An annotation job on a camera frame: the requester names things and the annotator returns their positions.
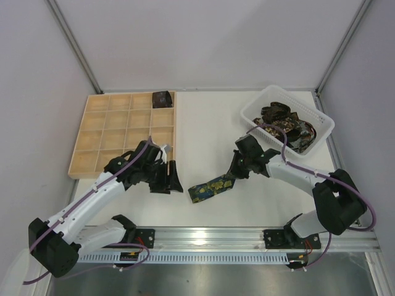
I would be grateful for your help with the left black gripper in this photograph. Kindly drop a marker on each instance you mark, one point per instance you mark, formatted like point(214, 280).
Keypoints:
point(161, 174)

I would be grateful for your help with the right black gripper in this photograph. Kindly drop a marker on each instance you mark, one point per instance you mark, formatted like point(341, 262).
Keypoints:
point(239, 166)

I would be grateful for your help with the blue yellow floral tie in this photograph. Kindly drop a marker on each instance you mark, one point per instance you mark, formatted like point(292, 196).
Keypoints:
point(202, 192)

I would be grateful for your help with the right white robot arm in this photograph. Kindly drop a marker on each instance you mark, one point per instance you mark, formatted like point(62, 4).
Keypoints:
point(337, 204)

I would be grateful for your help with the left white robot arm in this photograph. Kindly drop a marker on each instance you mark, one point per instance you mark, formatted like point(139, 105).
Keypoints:
point(58, 242)

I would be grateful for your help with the brown patterned tie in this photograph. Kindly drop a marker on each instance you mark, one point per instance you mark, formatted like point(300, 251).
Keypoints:
point(277, 114)

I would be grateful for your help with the wooden compartment tray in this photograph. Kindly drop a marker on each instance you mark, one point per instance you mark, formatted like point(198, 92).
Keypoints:
point(114, 123)

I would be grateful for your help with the dark striped tie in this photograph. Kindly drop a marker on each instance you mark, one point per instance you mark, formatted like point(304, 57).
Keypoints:
point(301, 136)

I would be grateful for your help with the rolled dark tie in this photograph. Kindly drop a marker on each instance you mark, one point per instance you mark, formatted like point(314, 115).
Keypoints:
point(162, 99)

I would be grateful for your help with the white plastic basket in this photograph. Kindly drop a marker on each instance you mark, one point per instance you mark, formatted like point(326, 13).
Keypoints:
point(321, 122)

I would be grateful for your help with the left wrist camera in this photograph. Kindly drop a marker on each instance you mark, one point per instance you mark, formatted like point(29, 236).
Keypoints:
point(165, 152)

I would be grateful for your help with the aluminium mounting rail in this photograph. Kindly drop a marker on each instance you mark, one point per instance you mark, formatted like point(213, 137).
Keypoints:
point(246, 239)

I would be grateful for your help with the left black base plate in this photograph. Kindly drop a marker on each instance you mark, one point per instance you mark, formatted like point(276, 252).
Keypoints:
point(141, 236)

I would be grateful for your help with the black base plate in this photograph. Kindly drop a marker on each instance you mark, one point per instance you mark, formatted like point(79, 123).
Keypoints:
point(141, 236)
point(288, 239)

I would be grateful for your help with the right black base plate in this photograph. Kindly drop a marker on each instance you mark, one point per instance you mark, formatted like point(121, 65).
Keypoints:
point(288, 239)

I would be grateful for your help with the white slotted cable duct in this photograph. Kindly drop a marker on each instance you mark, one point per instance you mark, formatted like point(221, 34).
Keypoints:
point(199, 258)

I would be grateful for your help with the left aluminium frame post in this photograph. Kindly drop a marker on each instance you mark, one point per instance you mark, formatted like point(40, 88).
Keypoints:
point(70, 38)

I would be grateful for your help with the aluminium frame post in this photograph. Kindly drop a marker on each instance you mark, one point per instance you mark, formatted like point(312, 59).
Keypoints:
point(70, 38)
point(346, 40)

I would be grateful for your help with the right aluminium frame post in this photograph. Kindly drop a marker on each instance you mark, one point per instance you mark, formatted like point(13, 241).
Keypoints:
point(346, 40)

